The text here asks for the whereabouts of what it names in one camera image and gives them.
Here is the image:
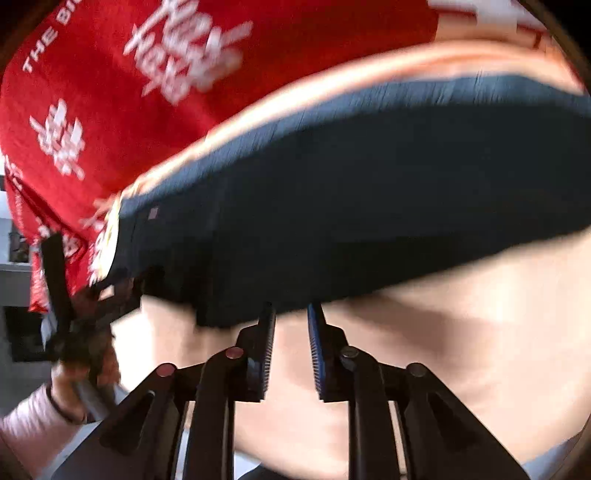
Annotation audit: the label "dark navy pants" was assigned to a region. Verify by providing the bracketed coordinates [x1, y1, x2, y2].
[104, 74, 591, 329]

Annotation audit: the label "red printed blanket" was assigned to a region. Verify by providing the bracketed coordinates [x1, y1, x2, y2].
[0, 0, 555, 315]

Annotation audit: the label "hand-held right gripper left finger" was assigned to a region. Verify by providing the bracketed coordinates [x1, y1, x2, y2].
[52, 302, 278, 480]

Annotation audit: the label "person's left hand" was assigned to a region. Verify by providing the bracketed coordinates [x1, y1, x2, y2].
[50, 330, 122, 423]

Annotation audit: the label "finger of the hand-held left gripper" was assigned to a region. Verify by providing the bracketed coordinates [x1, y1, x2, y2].
[88, 265, 164, 305]

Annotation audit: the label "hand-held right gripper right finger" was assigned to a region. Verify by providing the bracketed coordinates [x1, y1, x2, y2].
[307, 302, 532, 480]

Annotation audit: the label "person's left forearm pink sleeve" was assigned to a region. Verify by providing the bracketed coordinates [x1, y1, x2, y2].
[0, 383, 86, 480]

